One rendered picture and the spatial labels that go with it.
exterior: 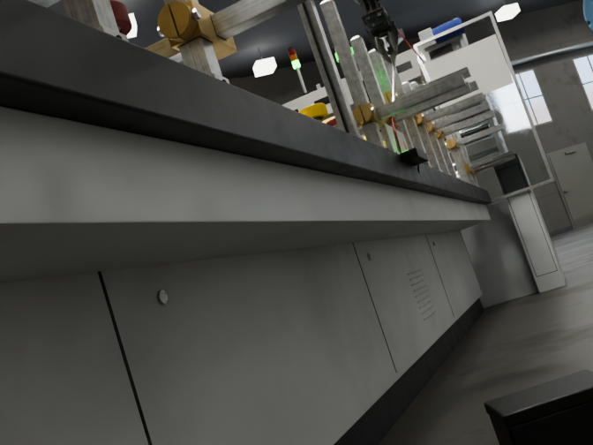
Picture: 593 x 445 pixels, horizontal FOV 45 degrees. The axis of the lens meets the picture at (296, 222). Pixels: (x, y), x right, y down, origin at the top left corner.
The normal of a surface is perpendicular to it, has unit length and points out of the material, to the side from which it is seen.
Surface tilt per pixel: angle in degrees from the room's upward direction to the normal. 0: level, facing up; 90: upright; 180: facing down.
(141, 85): 90
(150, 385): 90
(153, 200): 90
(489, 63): 90
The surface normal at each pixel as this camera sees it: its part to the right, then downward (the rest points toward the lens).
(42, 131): 0.89, -0.33
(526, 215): -0.34, 0.00
